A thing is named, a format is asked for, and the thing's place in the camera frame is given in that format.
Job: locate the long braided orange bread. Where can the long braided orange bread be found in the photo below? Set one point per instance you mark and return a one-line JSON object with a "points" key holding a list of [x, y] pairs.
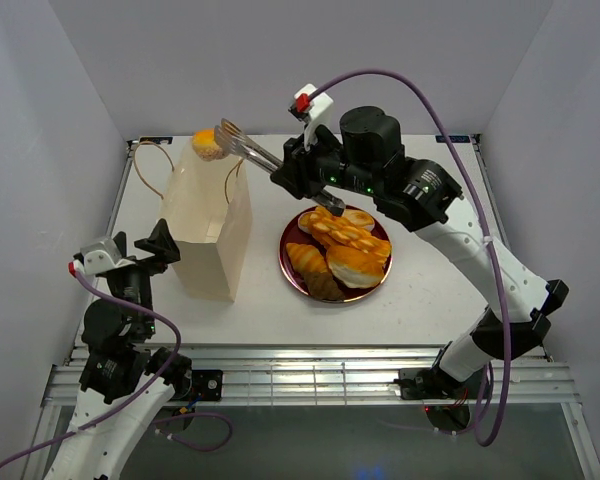
{"points": [[331, 230]]}

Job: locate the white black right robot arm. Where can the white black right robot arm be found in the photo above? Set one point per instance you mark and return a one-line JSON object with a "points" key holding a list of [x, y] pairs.
{"points": [[370, 159]]}

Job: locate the dark brown croissant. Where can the dark brown croissant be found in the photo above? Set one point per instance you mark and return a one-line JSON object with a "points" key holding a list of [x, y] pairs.
{"points": [[322, 286]]}

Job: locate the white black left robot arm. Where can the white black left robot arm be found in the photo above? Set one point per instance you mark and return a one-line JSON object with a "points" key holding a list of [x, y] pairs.
{"points": [[122, 386]]}

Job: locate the blue label sticker left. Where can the blue label sticker left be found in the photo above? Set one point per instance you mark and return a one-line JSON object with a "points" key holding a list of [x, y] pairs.
{"points": [[163, 140]]}

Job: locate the white paper bag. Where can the white paper bag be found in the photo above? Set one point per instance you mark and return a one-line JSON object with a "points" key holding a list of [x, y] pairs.
{"points": [[206, 205]]}

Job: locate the large round orange bun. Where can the large round orange bun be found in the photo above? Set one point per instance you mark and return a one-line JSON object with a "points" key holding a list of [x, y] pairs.
{"points": [[354, 268]]}

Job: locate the striped golden croissant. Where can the striped golden croissant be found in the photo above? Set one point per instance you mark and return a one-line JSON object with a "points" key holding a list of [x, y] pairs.
{"points": [[306, 258]]}

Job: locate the metal serving tongs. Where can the metal serving tongs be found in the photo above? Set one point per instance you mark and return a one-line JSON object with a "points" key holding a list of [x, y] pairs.
{"points": [[233, 140]]}

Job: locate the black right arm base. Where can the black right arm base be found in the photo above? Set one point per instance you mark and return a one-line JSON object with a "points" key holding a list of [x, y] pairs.
{"points": [[426, 383]]}

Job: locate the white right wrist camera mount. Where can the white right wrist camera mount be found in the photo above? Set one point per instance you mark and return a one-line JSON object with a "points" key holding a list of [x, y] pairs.
{"points": [[312, 107]]}

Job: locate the blue label sticker right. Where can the blue label sticker right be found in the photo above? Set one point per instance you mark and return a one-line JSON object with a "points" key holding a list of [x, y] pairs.
{"points": [[456, 139]]}

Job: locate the small round sugared bun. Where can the small round sugared bun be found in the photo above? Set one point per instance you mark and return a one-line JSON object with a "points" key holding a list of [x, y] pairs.
{"points": [[204, 145]]}

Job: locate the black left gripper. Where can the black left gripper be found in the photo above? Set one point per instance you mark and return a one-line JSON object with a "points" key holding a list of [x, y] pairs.
{"points": [[163, 244]]}

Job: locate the dark red round plate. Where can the dark red round plate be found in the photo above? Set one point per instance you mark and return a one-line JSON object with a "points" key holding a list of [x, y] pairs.
{"points": [[293, 234]]}

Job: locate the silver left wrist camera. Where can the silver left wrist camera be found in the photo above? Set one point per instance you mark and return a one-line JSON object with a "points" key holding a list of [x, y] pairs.
{"points": [[99, 257]]}

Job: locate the blue label sticker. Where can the blue label sticker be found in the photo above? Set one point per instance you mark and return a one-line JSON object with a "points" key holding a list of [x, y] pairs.
{"points": [[163, 140], [456, 139]]}

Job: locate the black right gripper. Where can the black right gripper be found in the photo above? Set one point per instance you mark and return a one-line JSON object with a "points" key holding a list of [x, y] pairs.
{"points": [[294, 176]]}

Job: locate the flat toasted white bread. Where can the flat toasted white bread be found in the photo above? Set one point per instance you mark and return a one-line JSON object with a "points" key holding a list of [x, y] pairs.
{"points": [[359, 218]]}

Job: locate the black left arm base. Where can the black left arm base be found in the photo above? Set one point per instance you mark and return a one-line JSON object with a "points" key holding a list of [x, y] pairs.
{"points": [[200, 385]]}

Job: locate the aluminium front frame rail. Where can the aluminium front frame rail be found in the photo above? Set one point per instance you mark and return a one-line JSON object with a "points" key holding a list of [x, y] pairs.
{"points": [[312, 376]]}

